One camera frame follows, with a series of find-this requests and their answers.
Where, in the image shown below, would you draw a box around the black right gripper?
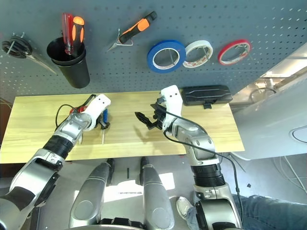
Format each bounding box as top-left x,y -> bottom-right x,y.
134,97 -> 167,131

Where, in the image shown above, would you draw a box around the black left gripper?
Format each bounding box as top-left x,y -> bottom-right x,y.
81,94 -> 111,130

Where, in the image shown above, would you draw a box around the blue handled screwdriver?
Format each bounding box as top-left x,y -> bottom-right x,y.
102,108 -> 110,146

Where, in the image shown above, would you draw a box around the orange black pliers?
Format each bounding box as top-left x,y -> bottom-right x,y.
107,11 -> 158,52

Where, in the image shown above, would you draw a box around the grey metal pegboard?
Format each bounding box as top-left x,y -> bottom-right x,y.
0,0 -> 307,99

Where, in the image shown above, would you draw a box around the black plastic cup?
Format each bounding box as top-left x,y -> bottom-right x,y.
46,37 -> 91,89

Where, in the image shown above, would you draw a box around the black plastic tool case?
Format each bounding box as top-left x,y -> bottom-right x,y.
179,85 -> 234,110

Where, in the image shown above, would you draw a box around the blue tape roll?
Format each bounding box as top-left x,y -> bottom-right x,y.
146,39 -> 187,72

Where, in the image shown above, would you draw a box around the white tape roll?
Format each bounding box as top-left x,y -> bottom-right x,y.
182,40 -> 214,69

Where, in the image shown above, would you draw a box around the silver left robot leg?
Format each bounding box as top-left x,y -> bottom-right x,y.
69,159 -> 116,228

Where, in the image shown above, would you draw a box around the silver robot leg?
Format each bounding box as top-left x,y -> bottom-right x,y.
69,159 -> 116,228
140,157 -> 175,230

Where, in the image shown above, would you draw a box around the silver right robot leg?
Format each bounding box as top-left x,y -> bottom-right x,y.
140,157 -> 175,230

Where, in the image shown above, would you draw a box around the grey white sneaker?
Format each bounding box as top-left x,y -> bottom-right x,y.
176,196 -> 196,223

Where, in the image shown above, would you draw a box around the red tape roll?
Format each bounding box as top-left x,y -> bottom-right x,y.
217,39 -> 252,67

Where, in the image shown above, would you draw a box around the silver robot torso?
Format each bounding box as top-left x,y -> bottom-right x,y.
69,217 -> 176,230

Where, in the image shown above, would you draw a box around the blue jeans leg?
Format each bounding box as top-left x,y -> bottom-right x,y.
187,194 -> 307,230

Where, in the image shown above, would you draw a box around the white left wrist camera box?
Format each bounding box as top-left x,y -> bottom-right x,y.
83,93 -> 112,131

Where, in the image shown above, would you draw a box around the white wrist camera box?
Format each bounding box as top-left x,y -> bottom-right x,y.
83,93 -> 112,131
160,85 -> 184,131

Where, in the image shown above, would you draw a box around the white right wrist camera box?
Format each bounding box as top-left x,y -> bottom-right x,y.
160,85 -> 184,131

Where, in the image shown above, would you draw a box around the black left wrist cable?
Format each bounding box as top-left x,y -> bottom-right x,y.
55,104 -> 83,127

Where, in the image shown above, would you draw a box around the wire pliers hook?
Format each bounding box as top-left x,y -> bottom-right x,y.
116,28 -> 134,46

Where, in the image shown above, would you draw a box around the black handled scissors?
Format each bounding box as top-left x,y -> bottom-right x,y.
1,33 -> 58,75

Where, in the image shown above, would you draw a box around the orange black handled screwdriver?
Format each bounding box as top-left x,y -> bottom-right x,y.
71,16 -> 86,58

